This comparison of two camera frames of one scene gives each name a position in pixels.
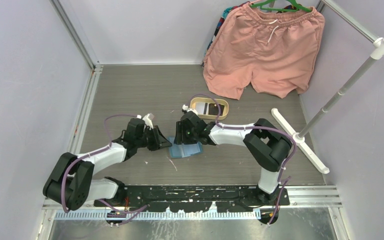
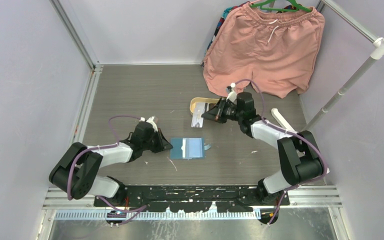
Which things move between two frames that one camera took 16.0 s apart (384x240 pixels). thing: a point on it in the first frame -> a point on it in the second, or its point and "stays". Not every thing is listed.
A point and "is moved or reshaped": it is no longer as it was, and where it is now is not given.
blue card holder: (181, 150) is moved or reshaped
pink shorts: (277, 49) stays
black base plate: (192, 198) stays
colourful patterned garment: (222, 17) stays
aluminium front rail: (302, 198) stays
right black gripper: (180, 138) -> (217, 113)
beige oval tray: (223, 101) is moved or reshaped
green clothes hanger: (298, 7) stays
